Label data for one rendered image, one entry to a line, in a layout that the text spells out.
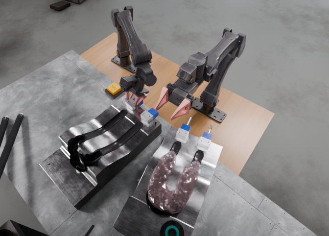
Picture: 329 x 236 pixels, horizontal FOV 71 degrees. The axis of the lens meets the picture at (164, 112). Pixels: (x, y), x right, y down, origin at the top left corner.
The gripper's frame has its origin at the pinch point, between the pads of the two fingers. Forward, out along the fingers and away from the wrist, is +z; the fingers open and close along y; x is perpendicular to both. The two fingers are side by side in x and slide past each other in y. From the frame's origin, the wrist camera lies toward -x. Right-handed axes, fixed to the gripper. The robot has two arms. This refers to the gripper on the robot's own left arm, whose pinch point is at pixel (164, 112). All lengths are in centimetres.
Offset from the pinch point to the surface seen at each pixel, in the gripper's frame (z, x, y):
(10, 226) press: 60, 39, -33
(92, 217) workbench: 37, 38, -9
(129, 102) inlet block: -9.7, 27.9, -29.5
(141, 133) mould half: -1.2, 30.7, -14.7
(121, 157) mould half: 13.5, 29.1, -13.1
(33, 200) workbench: 48, 38, -33
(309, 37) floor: -270, 128, 22
